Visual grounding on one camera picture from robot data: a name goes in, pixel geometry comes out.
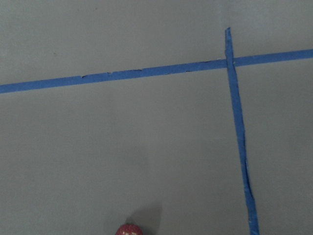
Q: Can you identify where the red strawberry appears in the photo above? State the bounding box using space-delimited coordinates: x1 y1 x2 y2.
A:
115 223 143 235

